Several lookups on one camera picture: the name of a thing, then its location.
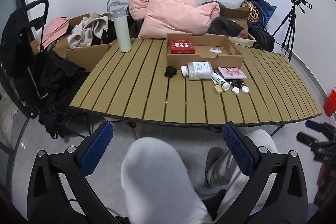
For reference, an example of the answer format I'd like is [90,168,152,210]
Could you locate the white round jar lid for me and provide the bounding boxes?
[241,86,249,93]

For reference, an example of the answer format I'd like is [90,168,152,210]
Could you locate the small white round jar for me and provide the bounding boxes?
[232,88,240,95]

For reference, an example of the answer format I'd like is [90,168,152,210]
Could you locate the black small clip items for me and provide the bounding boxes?
[231,79,245,89]

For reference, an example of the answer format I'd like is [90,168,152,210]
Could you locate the small tan wooden block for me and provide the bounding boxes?
[214,85,223,94]

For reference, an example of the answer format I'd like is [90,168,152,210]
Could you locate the pink pouch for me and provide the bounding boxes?
[218,68,246,80]

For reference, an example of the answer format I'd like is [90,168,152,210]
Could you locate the small white spray bottle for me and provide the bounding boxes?
[212,72,230,92]

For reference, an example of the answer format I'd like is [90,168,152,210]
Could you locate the large white pill bottle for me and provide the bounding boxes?
[181,61,213,81]

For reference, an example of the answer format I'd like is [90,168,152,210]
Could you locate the black hair scrunchie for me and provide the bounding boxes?
[164,66,177,78]

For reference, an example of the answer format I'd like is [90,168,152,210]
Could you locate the red patterned box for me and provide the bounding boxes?
[170,40,195,54]

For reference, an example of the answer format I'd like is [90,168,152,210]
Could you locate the red object at edge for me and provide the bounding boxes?
[323,89,336,117]

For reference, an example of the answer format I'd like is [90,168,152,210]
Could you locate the grey sweatpants leg right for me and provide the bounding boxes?
[215,126,278,219]

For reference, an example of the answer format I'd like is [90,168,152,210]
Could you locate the grey sweatpants leg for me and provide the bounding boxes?
[215,126,278,219]
[121,137,213,223]

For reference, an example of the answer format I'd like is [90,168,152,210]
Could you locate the grey slipper shoe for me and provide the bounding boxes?
[205,147,226,188]

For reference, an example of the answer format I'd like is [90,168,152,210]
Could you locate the grey sweatpants leg left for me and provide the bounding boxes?
[121,137,213,223]

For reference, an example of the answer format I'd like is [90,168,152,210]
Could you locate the black folding cart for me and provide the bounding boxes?
[1,0,88,139]

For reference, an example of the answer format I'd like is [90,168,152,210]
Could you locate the shallow cardboard tray box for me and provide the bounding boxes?
[167,34,244,69]

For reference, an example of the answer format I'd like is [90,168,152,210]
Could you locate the hello sticker upper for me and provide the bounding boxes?
[210,48,222,53]

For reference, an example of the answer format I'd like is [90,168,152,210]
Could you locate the folding slatted wooden table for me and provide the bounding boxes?
[71,39,321,126]

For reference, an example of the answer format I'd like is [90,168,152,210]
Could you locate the large cardboard box left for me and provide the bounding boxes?
[30,14,116,72]

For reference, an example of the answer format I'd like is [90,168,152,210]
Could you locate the woven rattan basket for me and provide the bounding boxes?
[240,1,260,22]

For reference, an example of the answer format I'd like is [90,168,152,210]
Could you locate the blue bag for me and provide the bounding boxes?
[245,0,277,27]

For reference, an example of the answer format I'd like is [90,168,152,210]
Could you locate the cardboard box right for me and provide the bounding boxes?
[224,7,255,47]

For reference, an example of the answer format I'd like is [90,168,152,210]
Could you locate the black garment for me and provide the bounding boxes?
[207,15,243,37]

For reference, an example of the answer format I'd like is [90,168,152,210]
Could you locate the beige crumpled clothes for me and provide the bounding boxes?
[67,12,112,49]

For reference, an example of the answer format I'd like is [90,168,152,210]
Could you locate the pink backpack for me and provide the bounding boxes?
[38,16,70,51]

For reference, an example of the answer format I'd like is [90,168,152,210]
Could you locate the tall white thermos bottle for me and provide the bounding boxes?
[112,7,131,53]

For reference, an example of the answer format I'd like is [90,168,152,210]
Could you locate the pink puffy duvet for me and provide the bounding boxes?
[129,0,220,39]

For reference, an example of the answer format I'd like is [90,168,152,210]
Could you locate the black camera tripod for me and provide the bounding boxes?
[272,0,312,61]

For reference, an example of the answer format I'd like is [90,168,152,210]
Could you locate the white metal frame chair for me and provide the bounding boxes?
[106,0,129,13]

